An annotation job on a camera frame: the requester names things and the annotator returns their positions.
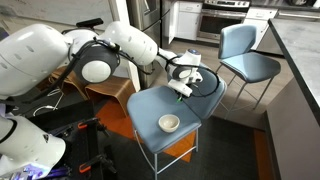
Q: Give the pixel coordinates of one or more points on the stainless steel oven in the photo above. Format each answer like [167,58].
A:
[217,14]

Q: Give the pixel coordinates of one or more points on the bent plywood stool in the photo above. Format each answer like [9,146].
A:
[70,84]
[117,87]

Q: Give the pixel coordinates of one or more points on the green marker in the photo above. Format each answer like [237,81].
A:
[179,98]

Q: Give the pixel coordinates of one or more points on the stainless steel refrigerator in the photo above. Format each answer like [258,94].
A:
[148,17]

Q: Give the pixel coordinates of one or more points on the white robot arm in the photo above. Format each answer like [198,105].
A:
[32,53]

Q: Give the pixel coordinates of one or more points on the white ceramic bowl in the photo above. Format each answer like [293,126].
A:
[169,123]

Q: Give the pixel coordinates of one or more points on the black clamp with orange handle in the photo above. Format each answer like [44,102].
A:
[94,122]

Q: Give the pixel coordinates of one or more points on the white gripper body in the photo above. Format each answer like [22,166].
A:
[182,87]

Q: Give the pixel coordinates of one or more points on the dark kitchen counter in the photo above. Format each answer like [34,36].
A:
[293,128]

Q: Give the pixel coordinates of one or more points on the white kitchen cabinet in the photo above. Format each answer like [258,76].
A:
[184,20]

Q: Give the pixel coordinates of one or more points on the orange rug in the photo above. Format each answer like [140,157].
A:
[115,118]

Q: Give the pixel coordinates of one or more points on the light blue chair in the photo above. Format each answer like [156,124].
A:
[147,106]
[236,55]

